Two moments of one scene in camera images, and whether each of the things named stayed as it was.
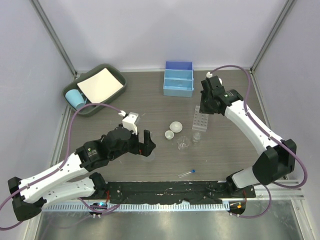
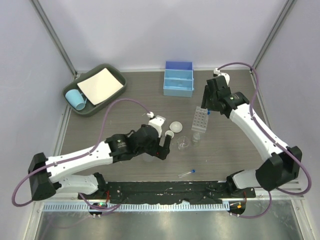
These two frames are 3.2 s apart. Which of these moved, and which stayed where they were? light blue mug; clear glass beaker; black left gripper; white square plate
Moved: black left gripper
Stayed: white square plate; light blue mug; clear glass beaker
